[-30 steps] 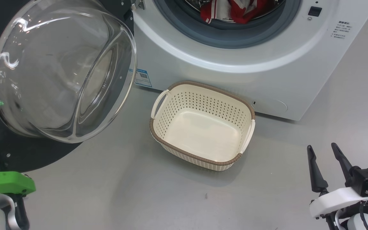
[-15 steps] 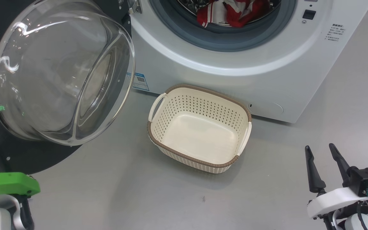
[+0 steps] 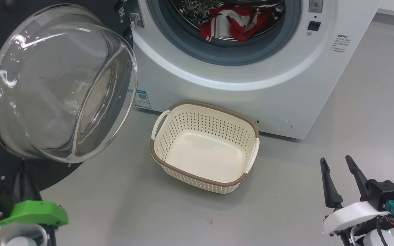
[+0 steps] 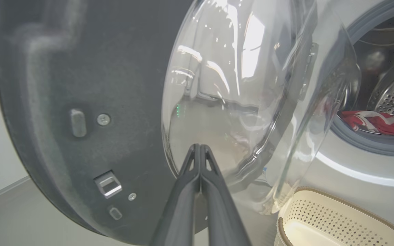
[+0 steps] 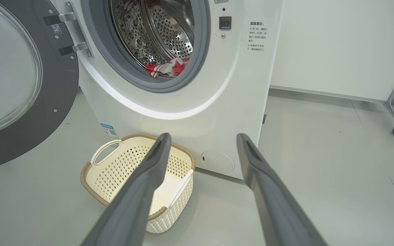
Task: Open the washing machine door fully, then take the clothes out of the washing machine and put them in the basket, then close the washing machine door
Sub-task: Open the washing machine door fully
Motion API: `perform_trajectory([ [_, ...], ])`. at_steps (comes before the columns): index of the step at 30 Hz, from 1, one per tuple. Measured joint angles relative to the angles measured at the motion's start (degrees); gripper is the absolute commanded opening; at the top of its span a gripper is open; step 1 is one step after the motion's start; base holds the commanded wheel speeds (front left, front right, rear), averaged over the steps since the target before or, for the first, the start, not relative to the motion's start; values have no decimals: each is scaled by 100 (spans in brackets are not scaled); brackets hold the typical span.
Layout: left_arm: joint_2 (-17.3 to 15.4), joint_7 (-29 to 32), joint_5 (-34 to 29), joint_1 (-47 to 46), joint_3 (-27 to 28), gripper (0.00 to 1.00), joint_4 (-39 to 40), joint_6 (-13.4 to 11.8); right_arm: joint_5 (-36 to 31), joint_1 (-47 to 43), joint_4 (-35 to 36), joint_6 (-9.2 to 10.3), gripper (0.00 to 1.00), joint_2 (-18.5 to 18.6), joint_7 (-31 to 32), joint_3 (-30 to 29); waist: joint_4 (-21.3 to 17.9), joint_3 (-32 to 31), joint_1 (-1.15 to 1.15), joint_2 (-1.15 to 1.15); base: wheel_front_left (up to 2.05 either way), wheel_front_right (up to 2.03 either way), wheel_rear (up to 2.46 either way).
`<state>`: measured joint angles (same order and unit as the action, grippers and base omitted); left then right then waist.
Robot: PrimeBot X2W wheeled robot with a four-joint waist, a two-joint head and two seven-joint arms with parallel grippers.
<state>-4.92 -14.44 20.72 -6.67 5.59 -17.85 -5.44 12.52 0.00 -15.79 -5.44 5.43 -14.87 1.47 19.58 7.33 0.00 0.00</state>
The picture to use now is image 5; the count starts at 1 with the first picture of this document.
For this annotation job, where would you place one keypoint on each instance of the blue energy label sticker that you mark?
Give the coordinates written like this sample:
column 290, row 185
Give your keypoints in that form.
column 109, row 131

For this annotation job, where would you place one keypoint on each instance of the printed text notice sticker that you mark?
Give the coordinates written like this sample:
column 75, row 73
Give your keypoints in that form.
column 257, row 36

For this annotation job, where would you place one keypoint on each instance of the black door latch socket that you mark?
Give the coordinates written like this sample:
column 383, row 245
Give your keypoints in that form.
column 225, row 23

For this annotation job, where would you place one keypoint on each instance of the red and white garment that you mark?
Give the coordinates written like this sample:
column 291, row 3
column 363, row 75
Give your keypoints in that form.
column 176, row 68

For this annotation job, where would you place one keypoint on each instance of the white board panel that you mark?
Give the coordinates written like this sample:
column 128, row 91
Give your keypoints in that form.
column 337, row 51

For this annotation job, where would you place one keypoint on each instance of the white front-load washing machine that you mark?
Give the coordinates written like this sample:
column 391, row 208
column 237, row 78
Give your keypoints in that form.
column 217, row 102

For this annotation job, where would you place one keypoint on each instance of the metal door hinge bracket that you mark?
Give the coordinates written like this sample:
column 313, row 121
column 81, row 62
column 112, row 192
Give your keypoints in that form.
column 77, row 30

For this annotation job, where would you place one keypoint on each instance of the perforated steel washer drum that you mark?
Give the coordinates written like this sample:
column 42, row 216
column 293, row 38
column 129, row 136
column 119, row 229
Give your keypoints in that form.
column 169, row 30

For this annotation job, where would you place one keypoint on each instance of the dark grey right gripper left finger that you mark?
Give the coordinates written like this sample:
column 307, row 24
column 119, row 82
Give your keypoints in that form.
column 139, row 191

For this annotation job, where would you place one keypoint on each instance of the grey warning label sticker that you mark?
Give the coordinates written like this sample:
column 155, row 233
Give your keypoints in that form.
column 221, row 1

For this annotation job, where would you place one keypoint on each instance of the black round glass washer door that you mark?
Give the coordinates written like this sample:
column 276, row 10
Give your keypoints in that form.
column 60, row 102

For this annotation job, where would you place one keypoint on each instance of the round white filter cover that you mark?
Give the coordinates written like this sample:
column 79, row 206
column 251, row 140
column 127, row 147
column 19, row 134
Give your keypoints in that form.
column 217, row 162

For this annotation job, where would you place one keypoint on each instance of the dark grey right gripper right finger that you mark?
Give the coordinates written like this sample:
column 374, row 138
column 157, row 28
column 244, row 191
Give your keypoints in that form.
column 272, row 198

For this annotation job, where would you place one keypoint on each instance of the cream perforated laundry basket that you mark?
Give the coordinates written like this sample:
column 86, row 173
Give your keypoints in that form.
column 115, row 171

